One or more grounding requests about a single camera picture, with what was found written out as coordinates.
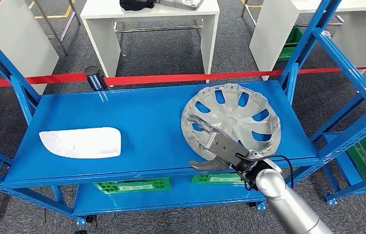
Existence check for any silver plastic wheel hubcap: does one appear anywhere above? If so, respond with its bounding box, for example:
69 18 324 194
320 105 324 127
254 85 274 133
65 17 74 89
181 83 282 161

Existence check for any white plastic car part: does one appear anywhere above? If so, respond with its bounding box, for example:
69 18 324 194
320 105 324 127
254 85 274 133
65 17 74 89
39 127 122 159

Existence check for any red barrier belt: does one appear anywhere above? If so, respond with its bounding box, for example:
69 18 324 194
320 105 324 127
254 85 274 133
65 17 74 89
0 72 88 89
103 65 366 87

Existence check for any white table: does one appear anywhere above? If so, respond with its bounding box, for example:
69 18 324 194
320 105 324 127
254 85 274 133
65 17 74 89
80 0 221 84
0 0 60 95
249 0 366 81

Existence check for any silver metal tray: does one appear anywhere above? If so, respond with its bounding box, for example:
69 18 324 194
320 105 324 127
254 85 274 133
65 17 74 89
157 0 204 11

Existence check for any black cloth bundle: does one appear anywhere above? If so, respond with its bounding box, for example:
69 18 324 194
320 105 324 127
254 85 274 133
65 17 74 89
120 0 156 11

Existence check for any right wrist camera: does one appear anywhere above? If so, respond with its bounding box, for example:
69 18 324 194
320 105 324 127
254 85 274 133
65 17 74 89
234 158 260 192

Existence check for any dark barrier stanchion post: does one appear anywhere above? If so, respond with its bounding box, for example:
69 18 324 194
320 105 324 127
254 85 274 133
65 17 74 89
84 65 108 92

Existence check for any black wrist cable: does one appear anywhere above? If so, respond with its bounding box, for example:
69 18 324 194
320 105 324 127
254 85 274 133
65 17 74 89
234 154 295 190

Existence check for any stainless steel table frame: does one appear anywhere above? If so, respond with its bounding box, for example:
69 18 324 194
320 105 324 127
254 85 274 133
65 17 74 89
31 0 82 56

